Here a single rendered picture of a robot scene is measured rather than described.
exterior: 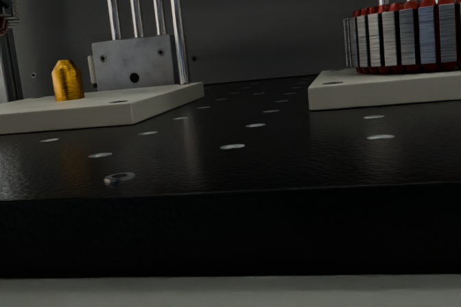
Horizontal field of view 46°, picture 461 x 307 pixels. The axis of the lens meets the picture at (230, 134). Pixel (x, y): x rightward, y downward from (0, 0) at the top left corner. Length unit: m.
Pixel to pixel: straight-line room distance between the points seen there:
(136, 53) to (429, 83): 0.30
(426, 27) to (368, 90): 0.05
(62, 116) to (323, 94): 0.14
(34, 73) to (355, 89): 0.49
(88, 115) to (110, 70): 0.21
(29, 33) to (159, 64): 0.25
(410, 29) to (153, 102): 0.15
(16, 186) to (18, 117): 0.15
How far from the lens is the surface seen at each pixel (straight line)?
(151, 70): 0.49
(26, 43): 0.70
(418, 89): 0.27
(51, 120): 0.31
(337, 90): 0.27
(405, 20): 0.29
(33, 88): 0.70
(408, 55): 0.29
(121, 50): 0.50
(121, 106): 0.29
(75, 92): 0.38
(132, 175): 0.16
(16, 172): 0.20
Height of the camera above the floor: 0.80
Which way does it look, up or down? 8 degrees down
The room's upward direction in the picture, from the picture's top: 6 degrees counter-clockwise
